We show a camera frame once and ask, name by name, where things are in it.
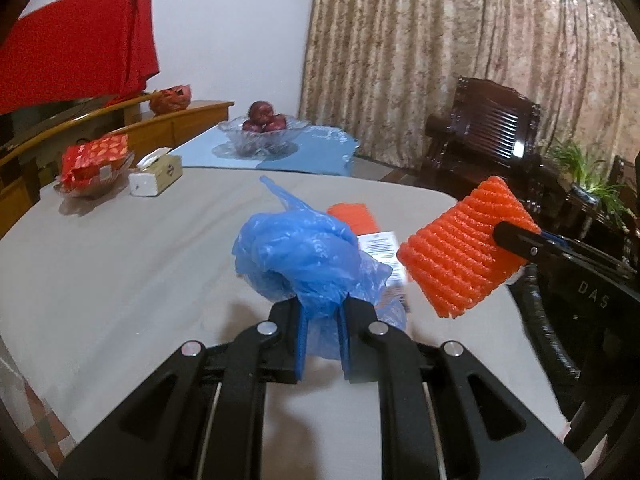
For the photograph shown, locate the orange foam fruit net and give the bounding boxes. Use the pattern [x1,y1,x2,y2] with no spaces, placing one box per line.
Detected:
[397,176,541,318]

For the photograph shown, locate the blue plastic bag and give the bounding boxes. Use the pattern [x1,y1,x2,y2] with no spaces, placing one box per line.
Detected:
[232,177,407,360]

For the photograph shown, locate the dark wooden side table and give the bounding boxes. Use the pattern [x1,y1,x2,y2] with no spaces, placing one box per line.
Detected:
[539,186,638,254]

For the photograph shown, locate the green potted plant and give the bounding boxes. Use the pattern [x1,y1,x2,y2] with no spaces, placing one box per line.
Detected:
[547,140,637,221]

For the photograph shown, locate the dark wooden armchair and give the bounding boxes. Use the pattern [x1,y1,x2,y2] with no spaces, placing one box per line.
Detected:
[418,77,540,200]
[608,155,639,236]

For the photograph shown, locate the grey tablecloth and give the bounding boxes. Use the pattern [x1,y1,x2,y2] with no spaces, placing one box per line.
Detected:
[0,167,572,480]

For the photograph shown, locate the light blue table mat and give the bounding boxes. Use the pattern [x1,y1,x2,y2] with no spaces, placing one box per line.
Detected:
[171,126,359,177]

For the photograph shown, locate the glass fruit bowl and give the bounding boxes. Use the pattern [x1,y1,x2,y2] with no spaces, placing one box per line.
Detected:
[217,116,310,157]

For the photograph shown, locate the tissue box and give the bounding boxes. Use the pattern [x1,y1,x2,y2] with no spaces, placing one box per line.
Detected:
[128,148,182,197]

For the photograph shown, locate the red apples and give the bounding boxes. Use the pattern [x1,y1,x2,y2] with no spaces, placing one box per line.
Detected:
[242,101,288,133]

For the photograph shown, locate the glass snack dish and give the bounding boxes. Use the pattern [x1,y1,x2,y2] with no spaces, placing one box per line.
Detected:
[53,152,134,200]

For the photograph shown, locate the floral beige curtain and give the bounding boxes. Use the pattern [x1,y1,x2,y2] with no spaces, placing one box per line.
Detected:
[299,0,639,168]

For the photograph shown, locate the red snack packet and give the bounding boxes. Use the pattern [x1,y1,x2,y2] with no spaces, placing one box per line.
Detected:
[60,134,130,184]

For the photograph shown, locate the wooden bench backrest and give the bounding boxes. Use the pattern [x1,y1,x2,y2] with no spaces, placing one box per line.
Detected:
[1,94,233,234]

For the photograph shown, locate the red cloth cover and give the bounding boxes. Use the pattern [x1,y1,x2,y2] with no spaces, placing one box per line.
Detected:
[1,0,160,114]

